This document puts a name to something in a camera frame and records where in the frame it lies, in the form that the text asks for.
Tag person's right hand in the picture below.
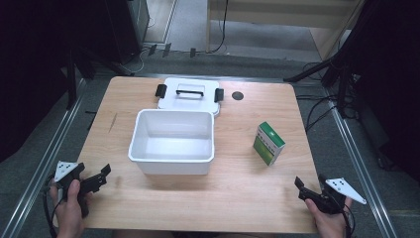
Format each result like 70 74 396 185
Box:
303 197 353 238

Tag black metal stand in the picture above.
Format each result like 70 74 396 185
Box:
62 46 97 111

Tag person's left hand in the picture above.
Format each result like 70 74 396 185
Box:
49 178 95 238

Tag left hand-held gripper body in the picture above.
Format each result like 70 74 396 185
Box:
53 160 109 219

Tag white plastic storage box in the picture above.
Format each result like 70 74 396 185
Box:
128 108 216 176

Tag white lid with black handle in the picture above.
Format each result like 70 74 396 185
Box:
155 77 225 117

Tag black computer cabinet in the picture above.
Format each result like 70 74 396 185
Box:
104 0 151 65

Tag green and white carton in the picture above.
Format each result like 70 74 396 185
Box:
253 121 286 167

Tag black floor cables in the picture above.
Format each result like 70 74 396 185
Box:
295 60 360 134

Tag black tripod stand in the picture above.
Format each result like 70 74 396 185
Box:
282 54 353 119

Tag aluminium floor rail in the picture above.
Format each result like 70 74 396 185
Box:
0 78 87 238
324 88 399 238

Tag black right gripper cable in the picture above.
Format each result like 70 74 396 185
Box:
341 203 357 238

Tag black hanging cable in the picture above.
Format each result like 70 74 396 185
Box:
209 0 230 55

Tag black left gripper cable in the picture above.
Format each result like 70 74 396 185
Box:
41 174 64 238

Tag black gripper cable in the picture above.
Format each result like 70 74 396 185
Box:
41 174 64 238
341 203 357 238

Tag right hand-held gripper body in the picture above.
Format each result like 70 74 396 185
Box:
298 177 368 215

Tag white floor cable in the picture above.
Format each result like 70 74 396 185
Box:
127 14 157 75

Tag light wooden furniture frame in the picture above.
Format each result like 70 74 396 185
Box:
205 0 366 61

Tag dark curtain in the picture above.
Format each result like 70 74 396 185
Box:
0 0 112 164
340 0 420 183

